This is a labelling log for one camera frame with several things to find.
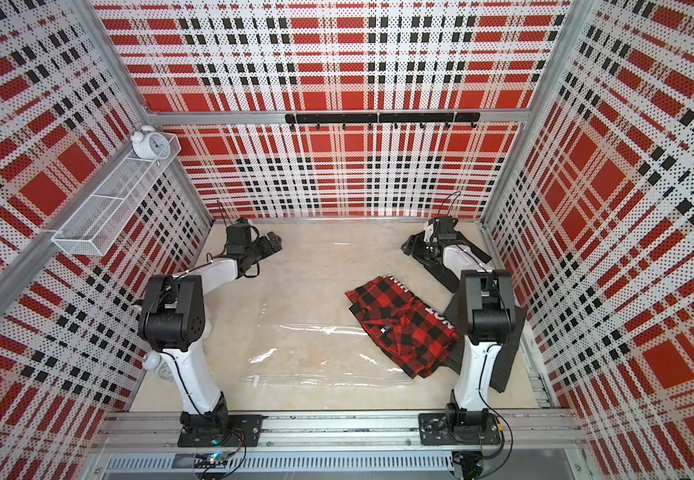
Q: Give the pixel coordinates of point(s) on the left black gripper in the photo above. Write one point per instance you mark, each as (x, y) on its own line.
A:
(268, 250)

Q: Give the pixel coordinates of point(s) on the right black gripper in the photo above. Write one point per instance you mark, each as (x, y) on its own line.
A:
(414, 245)

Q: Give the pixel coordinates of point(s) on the red black plaid shirt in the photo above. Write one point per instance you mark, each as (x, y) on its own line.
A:
(416, 337)

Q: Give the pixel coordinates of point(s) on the clear plastic vacuum bag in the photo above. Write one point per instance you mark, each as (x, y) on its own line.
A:
(305, 333)

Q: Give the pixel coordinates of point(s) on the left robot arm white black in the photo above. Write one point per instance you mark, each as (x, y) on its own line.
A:
(173, 320)

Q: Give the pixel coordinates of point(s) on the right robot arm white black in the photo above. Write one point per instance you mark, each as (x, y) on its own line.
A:
(466, 403)

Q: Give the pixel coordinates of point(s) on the black folded shirt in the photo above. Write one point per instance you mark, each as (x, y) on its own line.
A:
(446, 260)

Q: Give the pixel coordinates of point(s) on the white alarm clock on shelf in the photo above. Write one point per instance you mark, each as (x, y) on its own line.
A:
(150, 144)

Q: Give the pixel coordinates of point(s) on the white alarm clock on table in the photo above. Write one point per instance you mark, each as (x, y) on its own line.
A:
(154, 363)

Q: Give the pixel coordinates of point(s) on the black wall hook rail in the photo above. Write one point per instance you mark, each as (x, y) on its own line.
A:
(382, 118)

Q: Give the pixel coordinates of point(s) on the white wire mesh shelf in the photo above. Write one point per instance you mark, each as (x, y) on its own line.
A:
(97, 222)

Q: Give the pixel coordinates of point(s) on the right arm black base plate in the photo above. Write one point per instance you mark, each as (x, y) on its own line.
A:
(435, 429)

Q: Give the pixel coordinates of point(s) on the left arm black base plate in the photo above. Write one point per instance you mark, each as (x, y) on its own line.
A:
(235, 429)

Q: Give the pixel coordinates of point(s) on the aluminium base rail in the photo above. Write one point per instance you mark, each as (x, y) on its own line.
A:
(536, 444)

